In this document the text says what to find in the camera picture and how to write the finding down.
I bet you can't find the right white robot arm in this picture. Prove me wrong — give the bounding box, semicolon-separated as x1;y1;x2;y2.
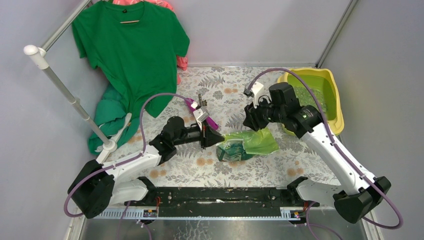
243;82;391;224

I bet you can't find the magenta plastic scoop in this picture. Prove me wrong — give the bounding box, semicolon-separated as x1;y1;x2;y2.
185;98;219;130

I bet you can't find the yellow green litter box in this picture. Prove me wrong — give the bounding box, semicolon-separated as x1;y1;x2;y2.
277;68;345;136

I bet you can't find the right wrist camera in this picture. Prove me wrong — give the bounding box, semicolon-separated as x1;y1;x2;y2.
243;82;264;109

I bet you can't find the green cat litter bag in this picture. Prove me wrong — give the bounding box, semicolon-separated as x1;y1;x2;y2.
215;128;280;163

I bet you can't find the purple cable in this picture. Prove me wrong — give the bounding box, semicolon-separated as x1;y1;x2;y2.
244;67;404;230
63;93;196;219

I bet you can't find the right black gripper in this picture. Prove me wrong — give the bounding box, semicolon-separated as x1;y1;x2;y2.
242;94;285;132

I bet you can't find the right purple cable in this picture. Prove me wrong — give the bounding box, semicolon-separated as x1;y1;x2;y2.
244;67;404;230

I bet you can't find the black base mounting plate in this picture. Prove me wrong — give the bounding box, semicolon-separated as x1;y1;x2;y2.
130;187;311;215

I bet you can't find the small brown stick object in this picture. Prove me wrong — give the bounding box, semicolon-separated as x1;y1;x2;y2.
198;93;208;107

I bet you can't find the white clothes rack pole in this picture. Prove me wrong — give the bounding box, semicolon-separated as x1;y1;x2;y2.
23;44;133;163

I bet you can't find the pink garment behind shirt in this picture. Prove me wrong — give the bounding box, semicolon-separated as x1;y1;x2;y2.
109;0;189;71

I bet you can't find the floral patterned mat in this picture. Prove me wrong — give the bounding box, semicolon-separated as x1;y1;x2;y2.
108;67;339;187

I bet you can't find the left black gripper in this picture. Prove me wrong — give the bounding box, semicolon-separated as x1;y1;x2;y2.
173;120;225;151

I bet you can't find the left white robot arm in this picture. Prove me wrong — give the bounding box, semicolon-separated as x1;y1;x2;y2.
63;116;225;219

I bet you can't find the green t-shirt on hanger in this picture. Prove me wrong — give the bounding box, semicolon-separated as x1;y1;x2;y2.
71;1;190;117

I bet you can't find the dark green folded cloth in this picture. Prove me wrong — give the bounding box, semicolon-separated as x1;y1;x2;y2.
94;84;140;148

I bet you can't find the wooden clothes hanger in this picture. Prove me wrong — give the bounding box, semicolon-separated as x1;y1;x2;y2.
119;20;140;25

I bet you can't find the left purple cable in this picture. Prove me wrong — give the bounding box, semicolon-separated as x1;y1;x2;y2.
63;93;196;219

